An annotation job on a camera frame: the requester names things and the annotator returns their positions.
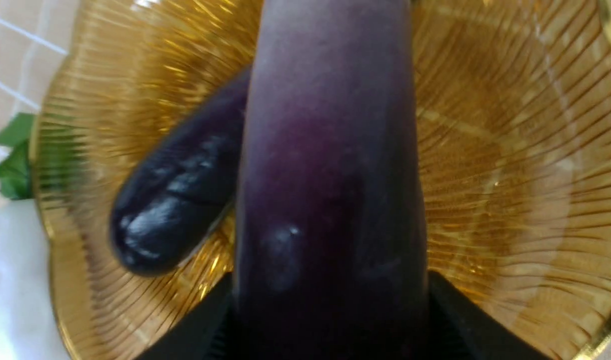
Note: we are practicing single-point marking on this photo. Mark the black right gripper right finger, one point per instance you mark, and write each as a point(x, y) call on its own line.
point(460, 330)

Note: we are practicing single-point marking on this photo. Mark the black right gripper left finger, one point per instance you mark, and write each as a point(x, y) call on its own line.
point(205, 333)

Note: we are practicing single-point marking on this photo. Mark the purple eggplant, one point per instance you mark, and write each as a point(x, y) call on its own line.
point(331, 244)
point(175, 198)

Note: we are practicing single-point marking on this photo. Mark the white radish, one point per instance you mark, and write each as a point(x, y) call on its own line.
point(28, 329)

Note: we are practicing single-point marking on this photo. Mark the amber glass plate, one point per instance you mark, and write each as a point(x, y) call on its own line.
point(514, 110)

